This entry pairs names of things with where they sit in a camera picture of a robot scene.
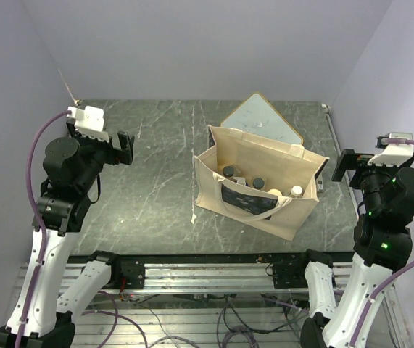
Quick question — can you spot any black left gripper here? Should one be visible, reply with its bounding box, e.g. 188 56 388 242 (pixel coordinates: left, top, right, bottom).
65 118 133 192

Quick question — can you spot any cream canvas tote bag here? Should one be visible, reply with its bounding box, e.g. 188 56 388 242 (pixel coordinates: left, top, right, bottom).
194 125 328 241

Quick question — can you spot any cream cylindrical bottle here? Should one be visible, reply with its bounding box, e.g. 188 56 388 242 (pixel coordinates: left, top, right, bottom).
268 188 283 196

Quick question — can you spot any clear bottle with dark cap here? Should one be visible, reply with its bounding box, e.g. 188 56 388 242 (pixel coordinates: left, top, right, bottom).
222 165 235 178

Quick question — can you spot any orange blue spray bottle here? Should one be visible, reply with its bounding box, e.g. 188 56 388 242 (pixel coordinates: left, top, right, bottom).
233 176 248 186

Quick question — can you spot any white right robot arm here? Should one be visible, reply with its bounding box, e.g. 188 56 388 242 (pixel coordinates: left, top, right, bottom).
294 149 414 347

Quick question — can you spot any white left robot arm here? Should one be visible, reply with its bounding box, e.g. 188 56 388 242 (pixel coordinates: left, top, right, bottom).
0 120 134 347

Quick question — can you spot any yellow-framed small whiteboard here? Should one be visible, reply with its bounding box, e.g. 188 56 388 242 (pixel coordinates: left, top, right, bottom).
220 93 304 145

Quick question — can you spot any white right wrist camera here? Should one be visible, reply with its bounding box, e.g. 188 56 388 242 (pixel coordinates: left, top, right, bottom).
368 132 414 167

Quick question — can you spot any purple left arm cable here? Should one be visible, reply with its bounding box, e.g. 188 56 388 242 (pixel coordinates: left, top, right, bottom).
12 110 149 348

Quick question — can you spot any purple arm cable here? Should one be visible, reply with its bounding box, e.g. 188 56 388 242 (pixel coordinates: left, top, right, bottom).
349 138 414 348
12 110 149 348

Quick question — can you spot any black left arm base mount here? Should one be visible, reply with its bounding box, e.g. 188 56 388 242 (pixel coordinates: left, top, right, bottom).
102 253 146 289

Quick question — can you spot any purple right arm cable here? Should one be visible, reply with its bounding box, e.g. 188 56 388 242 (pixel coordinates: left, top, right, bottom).
349 138 414 348

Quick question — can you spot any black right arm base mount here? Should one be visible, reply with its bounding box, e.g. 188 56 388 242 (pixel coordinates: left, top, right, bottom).
265 249 334 289

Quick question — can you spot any aluminium front frame rail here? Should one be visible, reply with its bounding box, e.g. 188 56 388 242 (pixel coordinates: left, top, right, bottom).
14 262 396 294

